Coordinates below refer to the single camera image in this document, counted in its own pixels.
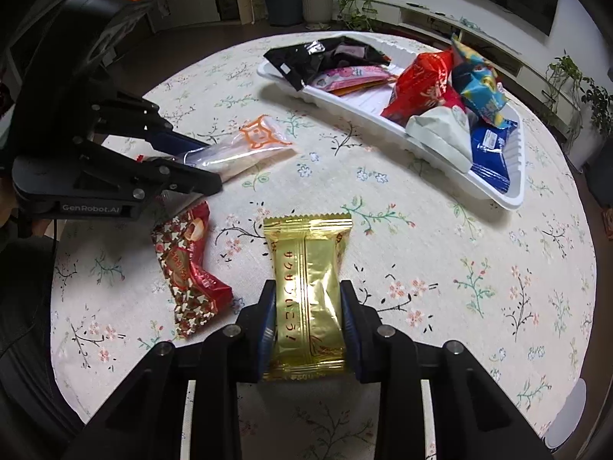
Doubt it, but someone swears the white plastic tray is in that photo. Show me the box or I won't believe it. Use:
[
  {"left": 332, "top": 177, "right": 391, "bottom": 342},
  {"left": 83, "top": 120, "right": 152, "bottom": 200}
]
[{"left": 257, "top": 31, "right": 526, "bottom": 210}]

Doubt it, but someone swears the dark square planter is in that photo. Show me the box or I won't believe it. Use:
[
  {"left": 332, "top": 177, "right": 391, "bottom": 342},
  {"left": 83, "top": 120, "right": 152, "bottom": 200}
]
[{"left": 587, "top": 144, "right": 613, "bottom": 207}]

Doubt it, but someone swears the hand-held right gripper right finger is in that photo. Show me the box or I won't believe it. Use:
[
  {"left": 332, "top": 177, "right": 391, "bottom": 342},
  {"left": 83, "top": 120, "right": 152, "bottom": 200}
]
[{"left": 339, "top": 279, "right": 556, "bottom": 460}]

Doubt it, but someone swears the white low cabinet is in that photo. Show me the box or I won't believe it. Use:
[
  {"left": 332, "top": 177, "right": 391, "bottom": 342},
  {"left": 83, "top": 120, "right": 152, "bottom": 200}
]
[{"left": 383, "top": 0, "right": 599, "bottom": 168}]

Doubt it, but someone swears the floral tablecloth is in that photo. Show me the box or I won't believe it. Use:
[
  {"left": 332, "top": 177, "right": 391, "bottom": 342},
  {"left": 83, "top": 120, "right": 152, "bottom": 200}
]
[{"left": 50, "top": 29, "right": 602, "bottom": 460}]

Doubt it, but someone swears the leafy vine plant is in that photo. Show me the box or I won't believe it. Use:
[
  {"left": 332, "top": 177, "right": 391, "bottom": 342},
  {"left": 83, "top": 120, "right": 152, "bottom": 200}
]
[{"left": 546, "top": 50, "right": 613, "bottom": 130}]

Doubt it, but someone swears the red star-print snack packet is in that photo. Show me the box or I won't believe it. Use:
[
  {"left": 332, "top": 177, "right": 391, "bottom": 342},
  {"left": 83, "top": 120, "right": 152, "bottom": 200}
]
[{"left": 151, "top": 201, "right": 234, "bottom": 341}]

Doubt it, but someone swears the large red snack bag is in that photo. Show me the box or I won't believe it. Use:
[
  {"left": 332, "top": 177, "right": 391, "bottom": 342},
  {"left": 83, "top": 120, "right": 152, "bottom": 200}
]
[{"left": 380, "top": 49, "right": 467, "bottom": 128}]

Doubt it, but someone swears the pink cartoon snack packet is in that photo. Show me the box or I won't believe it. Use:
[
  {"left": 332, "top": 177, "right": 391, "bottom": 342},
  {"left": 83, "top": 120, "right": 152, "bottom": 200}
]
[{"left": 310, "top": 64, "right": 398, "bottom": 93}]

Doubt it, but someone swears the black snack bag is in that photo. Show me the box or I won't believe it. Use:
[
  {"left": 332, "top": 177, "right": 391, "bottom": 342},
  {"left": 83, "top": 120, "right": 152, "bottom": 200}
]
[{"left": 263, "top": 37, "right": 391, "bottom": 92}]

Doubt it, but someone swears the orange snack packet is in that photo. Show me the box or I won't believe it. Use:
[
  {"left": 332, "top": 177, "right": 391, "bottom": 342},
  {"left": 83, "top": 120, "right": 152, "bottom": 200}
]
[{"left": 330, "top": 80, "right": 384, "bottom": 97}]

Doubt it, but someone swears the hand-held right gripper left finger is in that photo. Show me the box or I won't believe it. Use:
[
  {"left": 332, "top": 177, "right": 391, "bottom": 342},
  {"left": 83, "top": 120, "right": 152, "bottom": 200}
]
[{"left": 62, "top": 279, "right": 277, "bottom": 460}]

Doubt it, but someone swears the clear packet with orange print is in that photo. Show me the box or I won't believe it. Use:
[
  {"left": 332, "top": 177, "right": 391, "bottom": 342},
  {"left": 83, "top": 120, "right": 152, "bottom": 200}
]
[{"left": 158, "top": 114, "right": 294, "bottom": 187}]

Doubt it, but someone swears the white round stool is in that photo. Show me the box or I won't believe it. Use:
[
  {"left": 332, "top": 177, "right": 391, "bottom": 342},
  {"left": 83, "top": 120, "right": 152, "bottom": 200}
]
[{"left": 543, "top": 378, "right": 587, "bottom": 451}]

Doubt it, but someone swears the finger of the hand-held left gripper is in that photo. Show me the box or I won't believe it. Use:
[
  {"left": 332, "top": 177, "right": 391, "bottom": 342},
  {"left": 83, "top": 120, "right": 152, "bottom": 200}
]
[
  {"left": 72, "top": 136, "right": 224, "bottom": 203},
  {"left": 93, "top": 90, "right": 208, "bottom": 158}
]

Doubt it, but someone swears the blue snack packet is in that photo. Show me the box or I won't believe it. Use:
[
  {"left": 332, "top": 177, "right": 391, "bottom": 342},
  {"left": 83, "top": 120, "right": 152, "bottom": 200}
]
[{"left": 469, "top": 117, "right": 519, "bottom": 195}]

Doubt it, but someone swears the white grey snack packet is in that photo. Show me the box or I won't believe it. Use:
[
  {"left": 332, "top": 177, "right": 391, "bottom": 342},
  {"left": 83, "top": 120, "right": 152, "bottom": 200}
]
[{"left": 406, "top": 107, "right": 474, "bottom": 174}]

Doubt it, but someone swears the blue yellow cartoon snack bag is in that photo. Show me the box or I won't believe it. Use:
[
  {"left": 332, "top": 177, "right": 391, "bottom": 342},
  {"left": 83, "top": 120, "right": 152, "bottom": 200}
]
[{"left": 450, "top": 33, "right": 509, "bottom": 128}]

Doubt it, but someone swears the gold snack packet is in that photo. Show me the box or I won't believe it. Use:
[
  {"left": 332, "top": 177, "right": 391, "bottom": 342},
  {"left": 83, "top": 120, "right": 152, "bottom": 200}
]
[{"left": 262, "top": 212, "right": 354, "bottom": 383}]

